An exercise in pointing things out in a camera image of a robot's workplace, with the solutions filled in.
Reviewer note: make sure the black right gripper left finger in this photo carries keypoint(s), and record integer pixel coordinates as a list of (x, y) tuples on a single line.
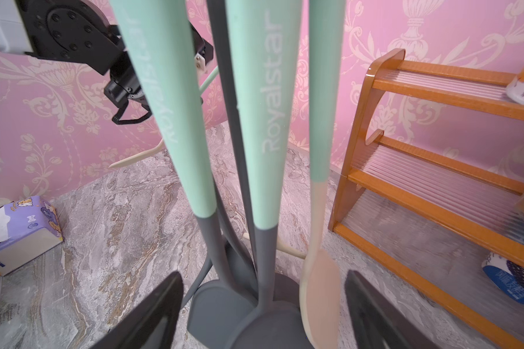
[(152, 324)]

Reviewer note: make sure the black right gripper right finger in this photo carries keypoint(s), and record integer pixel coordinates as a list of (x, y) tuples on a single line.
[(375, 321)]

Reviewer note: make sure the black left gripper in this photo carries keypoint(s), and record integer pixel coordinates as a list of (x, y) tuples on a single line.
[(124, 85)]

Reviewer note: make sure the mint beige scraper spatula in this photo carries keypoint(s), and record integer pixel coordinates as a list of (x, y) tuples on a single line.
[(320, 287)]

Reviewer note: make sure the beige long-handled spatula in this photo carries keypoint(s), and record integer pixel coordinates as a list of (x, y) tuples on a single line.
[(138, 157)]

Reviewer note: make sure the mint grey slotted turner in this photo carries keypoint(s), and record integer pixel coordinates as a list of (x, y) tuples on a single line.
[(211, 77)]

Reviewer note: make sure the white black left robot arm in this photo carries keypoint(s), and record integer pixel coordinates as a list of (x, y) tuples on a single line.
[(76, 32)]

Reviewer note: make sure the mint grey solid spatula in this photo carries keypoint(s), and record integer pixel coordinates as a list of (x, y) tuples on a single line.
[(159, 40)]

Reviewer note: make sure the grey utensil rack stand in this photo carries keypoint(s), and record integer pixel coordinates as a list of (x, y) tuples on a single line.
[(231, 109)]

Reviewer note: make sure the wooden three-tier shelf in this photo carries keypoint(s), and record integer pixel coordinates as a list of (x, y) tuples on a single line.
[(430, 219)]

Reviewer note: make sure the mint grey ladle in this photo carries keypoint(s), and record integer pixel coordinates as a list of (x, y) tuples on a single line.
[(264, 38)]

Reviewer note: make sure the purple tissue box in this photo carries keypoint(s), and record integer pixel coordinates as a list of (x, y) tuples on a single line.
[(28, 228)]

